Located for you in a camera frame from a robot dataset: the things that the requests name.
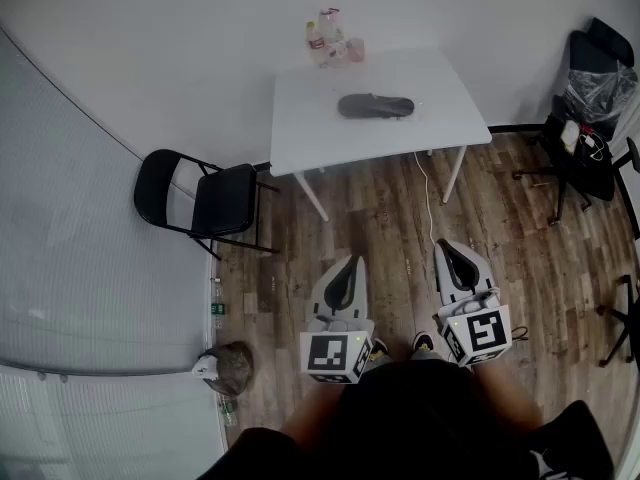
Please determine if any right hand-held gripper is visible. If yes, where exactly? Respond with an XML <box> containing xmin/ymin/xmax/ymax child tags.
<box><xmin>432</xmin><ymin>239</ymin><xmax>514</xmax><ymax>369</ymax></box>

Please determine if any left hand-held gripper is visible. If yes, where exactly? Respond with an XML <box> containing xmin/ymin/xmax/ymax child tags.
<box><xmin>299</xmin><ymin>254</ymin><xmax>376</xmax><ymax>385</ymax></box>

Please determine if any dark cloth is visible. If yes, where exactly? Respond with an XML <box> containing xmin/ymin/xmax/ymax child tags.
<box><xmin>335</xmin><ymin>91</ymin><xmax>424</xmax><ymax>123</ymax></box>

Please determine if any dark grey garment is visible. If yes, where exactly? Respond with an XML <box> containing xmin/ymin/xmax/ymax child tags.
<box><xmin>337</xmin><ymin>93</ymin><xmax>415</xmax><ymax>120</ymax></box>

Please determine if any person's left forearm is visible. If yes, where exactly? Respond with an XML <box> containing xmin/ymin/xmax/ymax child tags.
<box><xmin>279</xmin><ymin>380</ymin><xmax>351</xmax><ymax>444</ymax></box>

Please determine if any person's right forearm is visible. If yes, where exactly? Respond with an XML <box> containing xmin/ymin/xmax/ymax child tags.
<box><xmin>469</xmin><ymin>362</ymin><xmax>545</xmax><ymax>437</ymax></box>

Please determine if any person's left shoe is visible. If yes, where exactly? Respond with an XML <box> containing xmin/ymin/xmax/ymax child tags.
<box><xmin>369</xmin><ymin>336</ymin><xmax>392</xmax><ymax>367</ymax></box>

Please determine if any person's shoe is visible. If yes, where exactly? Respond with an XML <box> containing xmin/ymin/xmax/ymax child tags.
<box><xmin>369</xmin><ymin>336</ymin><xmax>392</xmax><ymax>367</ymax></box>
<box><xmin>410</xmin><ymin>331</ymin><xmax>436</xmax><ymax>357</ymax></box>

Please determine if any person's right shoe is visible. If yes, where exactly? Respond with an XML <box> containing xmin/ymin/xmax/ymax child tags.
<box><xmin>410</xmin><ymin>331</ymin><xmax>436</xmax><ymax>357</ymax></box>

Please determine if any white table leg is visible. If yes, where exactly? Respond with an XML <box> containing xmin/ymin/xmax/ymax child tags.
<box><xmin>441</xmin><ymin>145</ymin><xmax>469</xmax><ymax>205</ymax></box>
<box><xmin>293</xmin><ymin>171</ymin><xmax>330</xmax><ymax>223</ymax></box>

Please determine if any brown mottled lump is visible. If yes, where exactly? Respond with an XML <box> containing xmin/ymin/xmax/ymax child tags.
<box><xmin>199</xmin><ymin>341</ymin><xmax>256</xmax><ymax>397</ymax></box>

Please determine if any person in dark t-shirt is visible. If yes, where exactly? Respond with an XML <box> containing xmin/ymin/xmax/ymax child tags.
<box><xmin>197</xmin><ymin>357</ymin><xmax>617</xmax><ymax>480</ymax></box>

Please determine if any black folding chair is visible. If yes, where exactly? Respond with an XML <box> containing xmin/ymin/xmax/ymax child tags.
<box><xmin>133</xmin><ymin>148</ymin><xmax>281</xmax><ymax>262</ymax></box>

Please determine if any small white device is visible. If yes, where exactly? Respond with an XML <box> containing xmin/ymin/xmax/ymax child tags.
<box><xmin>193</xmin><ymin>356</ymin><xmax>220</xmax><ymax>380</ymax></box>

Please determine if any black office chair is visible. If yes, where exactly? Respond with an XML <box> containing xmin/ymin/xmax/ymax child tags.
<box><xmin>512</xmin><ymin>16</ymin><xmax>640</xmax><ymax>242</ymax></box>

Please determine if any black office chair base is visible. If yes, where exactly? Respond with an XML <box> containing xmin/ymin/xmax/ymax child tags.
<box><xmin>598</xmin><ymin>274</ymin><xmax>640</xmax><ymax>368</ymax></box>

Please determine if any white yellow packet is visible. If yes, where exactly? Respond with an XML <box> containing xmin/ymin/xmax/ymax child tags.
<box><xmin>559</xmin><ymin>119</ymin><xmax>581</xmax><ymax>147</ymax></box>

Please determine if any clear plastic bag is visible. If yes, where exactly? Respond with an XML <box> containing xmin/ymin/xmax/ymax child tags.
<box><xmin>567</xmin><ymin>62</ymin><xmax>640</xmax><ymax>137</ymax></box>

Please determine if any small bottle with yellow cap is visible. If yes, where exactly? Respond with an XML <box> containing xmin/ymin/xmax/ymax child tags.
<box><xmin>305</xmin><ymin>21</ymin><xmax>327</xmax><ymax>67</ymax></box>

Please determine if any white floor cable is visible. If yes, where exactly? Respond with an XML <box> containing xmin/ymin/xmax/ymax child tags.
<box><xmin>413</xmin><ymin>150</ymin><xmax>439</xmax><ymax>249</ymax></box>

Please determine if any white charger with cable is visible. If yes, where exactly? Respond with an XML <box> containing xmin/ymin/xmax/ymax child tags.
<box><xmin>579</xmin><ymin>125</ymin><xmax>609</xmax><ymax>162</ymax></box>

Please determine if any large clear bottle red handle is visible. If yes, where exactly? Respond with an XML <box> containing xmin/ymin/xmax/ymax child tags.
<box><xmin>317</xmin><ymin>7</ymin><xmax>347</xmax><ymax>67</ymax></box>

